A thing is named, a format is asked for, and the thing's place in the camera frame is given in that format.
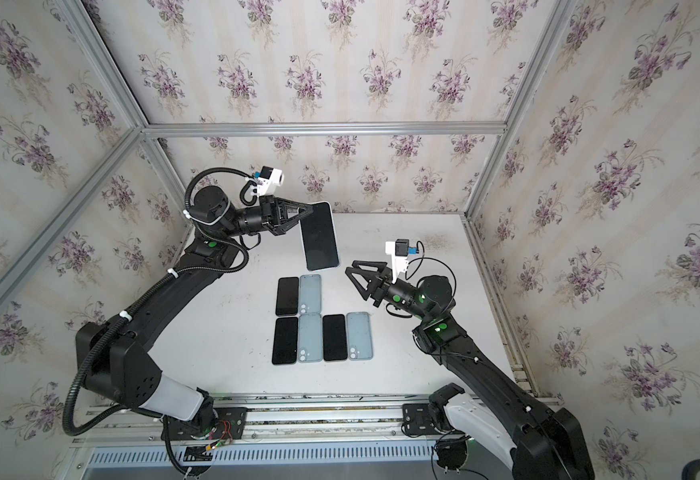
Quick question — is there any bare black phone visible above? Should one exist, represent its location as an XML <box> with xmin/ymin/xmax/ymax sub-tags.
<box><xmin>271</xmin><ymin>317</ymin><xmax>299</xmax><ymax>365</ymax></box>
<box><xmin>275</xmin><ymin>277</ymin><xmax>300</xmax><ymax>317</ymax></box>

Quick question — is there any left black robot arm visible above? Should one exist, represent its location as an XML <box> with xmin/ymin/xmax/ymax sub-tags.
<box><xmin>63</xmin><ymin>186</ymin><xmax>313</xmax><ymax>436</ymax></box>

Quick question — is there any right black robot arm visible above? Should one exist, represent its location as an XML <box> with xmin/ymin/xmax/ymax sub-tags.
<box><xmin>345</xmin><ymin>260</ymin><xmax>595</xmax><ymax>479</ymax></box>

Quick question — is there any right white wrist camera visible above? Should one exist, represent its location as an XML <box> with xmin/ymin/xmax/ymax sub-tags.
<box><xmin>385</xmin><ymin>239</ymin><xmax>420</xmax><ymax>281</ymax></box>

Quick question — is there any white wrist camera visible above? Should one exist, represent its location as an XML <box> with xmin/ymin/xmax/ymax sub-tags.
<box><xmin>254</xmin><ymin>166</ymin><xmax>284</xmax><ymax>198</ymax></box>
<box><xmin>385</xmin><ymin>239</ymin><xmax>420</xmax><ymax>281</ymax></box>

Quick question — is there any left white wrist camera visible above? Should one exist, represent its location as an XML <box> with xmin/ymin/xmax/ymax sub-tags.
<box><xmin>254</xmin><ymin>166</ymin><xmax>284</xmax><ymax>198</ymax></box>

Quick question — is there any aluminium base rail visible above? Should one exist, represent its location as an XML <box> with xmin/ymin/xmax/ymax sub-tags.
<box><xmin>66</xmin><ymin>389</ymin><xmax>573</xmax><ymax>448</ymax></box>

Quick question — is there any aluminium cage frame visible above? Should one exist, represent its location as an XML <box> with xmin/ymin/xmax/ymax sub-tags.
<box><xmin>0</xmin><ymin>0</ymin><xmax>579</xmax><ymax>349</ymax></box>

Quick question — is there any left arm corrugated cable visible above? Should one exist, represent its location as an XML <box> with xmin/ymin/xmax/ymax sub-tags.
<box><xmin>60</xmin><ymin>166</ymin><xmax>261</xmax><ymax>437</ymax></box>

